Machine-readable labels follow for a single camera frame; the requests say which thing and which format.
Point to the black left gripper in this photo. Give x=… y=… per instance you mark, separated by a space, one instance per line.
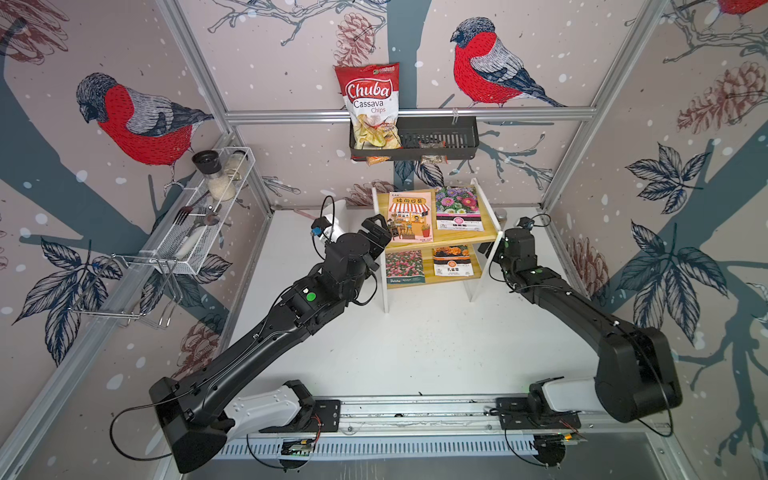
x=384 y=235

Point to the pink flower field seed bag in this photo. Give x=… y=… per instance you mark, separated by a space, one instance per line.
x=405 y=268

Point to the orange marigold seed bag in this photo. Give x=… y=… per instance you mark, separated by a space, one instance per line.
x=452 y=261

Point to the purple flower seed bag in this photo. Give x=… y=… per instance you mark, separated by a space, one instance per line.
x=458 y=209

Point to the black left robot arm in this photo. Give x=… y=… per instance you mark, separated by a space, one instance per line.
x=200 y=413

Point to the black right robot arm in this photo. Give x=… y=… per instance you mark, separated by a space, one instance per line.
x=635 y=376

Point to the white wooden two-tier shelf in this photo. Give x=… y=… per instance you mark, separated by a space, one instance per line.
x=491 y=237

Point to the red Chuba cassava chips bag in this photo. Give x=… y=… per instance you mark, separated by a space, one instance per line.
x=371 y=96

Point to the black hanging basket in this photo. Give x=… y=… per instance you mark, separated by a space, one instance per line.
x=454 y=138

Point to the black lid spice jar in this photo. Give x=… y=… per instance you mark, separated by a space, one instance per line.
x=220 y=185

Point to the metal spoon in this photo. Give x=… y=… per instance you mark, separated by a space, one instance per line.
x=195 y=233

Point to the metal fork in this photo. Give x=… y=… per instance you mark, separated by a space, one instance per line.
x=185 y=211

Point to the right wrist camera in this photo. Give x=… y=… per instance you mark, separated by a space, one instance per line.
x=526 y=223

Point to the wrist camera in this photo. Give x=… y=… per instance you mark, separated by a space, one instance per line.
x=526 y=223
x=320 y=226

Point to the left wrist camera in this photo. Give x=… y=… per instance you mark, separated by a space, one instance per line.
x=320 y=226

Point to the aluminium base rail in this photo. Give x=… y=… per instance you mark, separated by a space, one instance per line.
x=401 y=427

